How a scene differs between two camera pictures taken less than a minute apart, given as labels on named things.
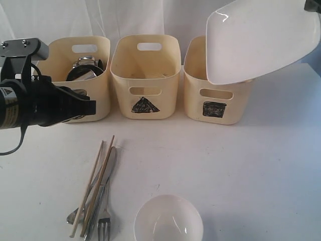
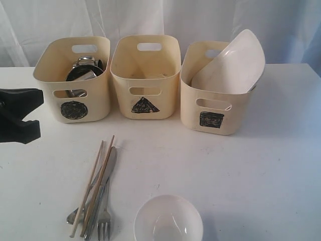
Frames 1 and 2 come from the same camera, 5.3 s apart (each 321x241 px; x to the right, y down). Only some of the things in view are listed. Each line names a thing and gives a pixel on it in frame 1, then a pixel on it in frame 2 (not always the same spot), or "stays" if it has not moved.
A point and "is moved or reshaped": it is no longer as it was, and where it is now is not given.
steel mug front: x=83 y=72 is moved or reshaped
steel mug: x=87 y=60 stays
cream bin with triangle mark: x=146 y=70 stays
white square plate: x=247 y=39 is moved or reshaped
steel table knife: x=107 y=175 stays
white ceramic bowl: x=168 y=217 stays
